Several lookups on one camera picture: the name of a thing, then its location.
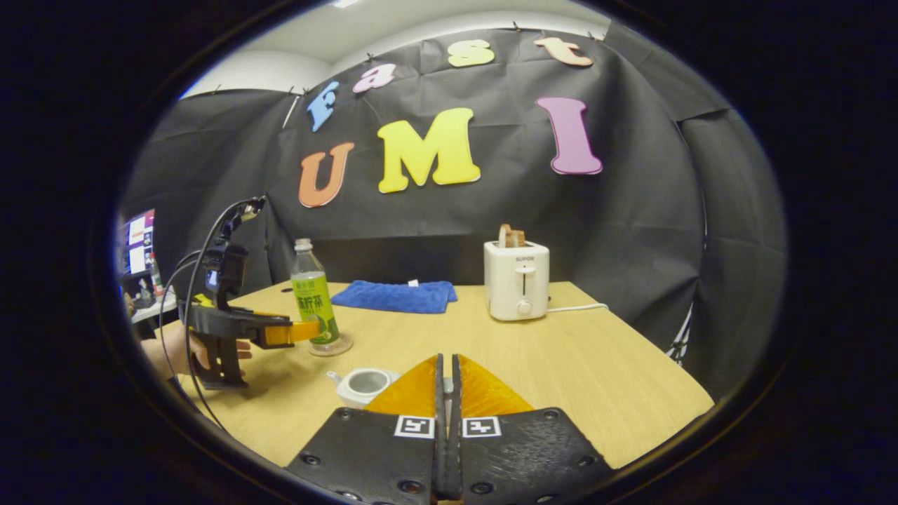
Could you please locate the ceiling light panel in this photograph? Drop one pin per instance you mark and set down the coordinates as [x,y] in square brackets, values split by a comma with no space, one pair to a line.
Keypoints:
[345,3]

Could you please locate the round wooden coaster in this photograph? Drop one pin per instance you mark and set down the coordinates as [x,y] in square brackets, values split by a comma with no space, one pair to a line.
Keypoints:
[345,347]

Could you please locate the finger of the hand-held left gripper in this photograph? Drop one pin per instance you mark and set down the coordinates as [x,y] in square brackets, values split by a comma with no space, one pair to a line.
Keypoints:
[287,331]

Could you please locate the green label water bottle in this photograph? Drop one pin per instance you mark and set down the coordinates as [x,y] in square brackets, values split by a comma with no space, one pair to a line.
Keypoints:
[314,301]

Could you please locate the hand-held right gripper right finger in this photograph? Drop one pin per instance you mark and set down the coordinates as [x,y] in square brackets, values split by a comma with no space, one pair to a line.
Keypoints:
[519,456]

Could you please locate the white toaster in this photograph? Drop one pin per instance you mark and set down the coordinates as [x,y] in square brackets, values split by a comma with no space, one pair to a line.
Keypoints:
[515,280]

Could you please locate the small background bottle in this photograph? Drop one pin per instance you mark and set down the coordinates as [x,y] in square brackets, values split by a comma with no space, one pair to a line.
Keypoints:
[155,277]

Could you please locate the toast slice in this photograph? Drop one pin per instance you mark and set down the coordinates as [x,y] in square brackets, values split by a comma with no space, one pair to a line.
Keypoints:
[511,236]

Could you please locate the blue towel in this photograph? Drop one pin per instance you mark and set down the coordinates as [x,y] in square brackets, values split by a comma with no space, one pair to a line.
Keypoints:
[396,296]

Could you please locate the computer monitor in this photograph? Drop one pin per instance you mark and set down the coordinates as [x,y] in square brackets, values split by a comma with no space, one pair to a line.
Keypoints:
[139,242]

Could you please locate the white ceramic teacup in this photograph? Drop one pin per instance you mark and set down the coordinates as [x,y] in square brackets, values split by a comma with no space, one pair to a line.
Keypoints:
[358,387]

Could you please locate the white side desk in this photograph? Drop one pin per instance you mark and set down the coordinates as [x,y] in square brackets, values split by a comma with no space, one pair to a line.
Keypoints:
[158,308]

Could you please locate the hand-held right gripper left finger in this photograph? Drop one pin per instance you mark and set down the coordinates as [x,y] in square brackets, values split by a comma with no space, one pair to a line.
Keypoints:
[393,456]

